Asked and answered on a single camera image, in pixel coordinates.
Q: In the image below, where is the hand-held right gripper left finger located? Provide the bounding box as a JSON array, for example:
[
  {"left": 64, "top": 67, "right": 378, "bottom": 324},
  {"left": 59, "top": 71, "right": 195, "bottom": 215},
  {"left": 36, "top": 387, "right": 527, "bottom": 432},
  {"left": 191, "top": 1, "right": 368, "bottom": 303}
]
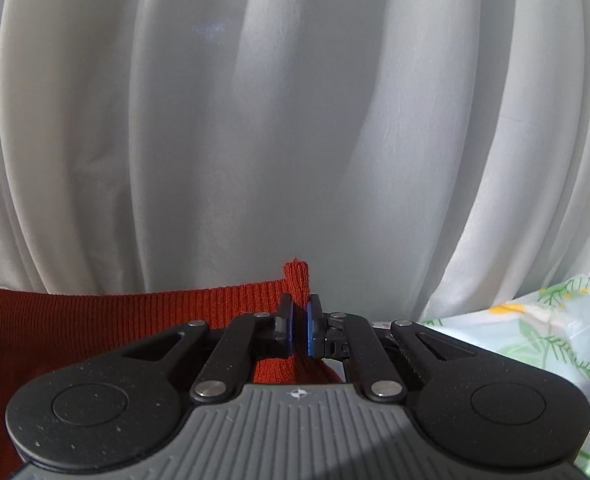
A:
[{"left": 119, "top": 294, "right": 299, "bottom": 404}]

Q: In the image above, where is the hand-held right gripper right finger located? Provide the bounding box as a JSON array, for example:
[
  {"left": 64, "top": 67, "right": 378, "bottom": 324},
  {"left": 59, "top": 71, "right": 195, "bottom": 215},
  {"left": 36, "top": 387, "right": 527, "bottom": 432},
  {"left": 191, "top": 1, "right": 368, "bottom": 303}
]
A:
[{"left": 302, "top": 294, "right": 458, "bottom": 404}]

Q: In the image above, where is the white curtain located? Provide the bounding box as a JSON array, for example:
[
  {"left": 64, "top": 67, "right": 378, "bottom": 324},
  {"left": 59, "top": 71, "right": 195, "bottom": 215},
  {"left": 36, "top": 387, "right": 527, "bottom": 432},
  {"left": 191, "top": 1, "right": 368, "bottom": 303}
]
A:
[{"left": 0, "top": 0, "right": 590, "bottom": 323}]

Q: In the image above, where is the red knit cardigan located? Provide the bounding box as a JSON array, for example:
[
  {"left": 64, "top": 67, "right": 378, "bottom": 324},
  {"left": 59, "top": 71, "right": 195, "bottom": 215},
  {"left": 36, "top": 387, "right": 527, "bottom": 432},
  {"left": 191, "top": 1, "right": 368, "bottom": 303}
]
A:
[{"left": 0, "top": 259, "right": 347, "bottom": 480}]

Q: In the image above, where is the floral bed sheet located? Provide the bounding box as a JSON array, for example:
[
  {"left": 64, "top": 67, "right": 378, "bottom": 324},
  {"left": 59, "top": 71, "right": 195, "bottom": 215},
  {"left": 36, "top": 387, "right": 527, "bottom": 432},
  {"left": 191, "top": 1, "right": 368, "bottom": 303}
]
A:
[{"left": 419, "top": 274, "right": 590, "bottom": 480}]

